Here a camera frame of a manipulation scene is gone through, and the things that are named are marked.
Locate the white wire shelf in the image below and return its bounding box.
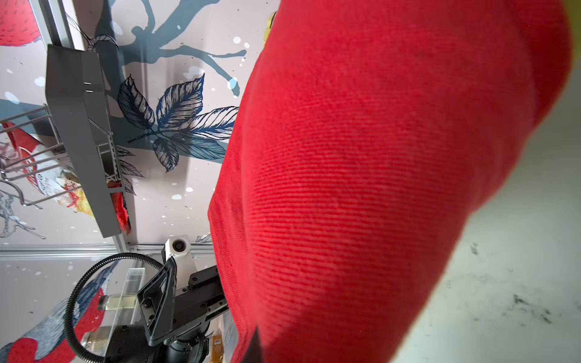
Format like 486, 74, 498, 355
98, 268, 146, 338

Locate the yellow green garment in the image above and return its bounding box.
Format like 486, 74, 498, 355
263, 11, 277, 42

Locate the red garment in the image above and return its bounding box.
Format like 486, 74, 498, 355
208, 1, 580, 362

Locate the Chuba cassava chips bag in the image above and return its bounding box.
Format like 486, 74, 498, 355
0, 121, 133, 234

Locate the black wire basket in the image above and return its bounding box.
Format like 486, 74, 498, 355
1, 45, 125, 237

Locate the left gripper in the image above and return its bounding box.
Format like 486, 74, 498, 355
104, 257, 228, 362

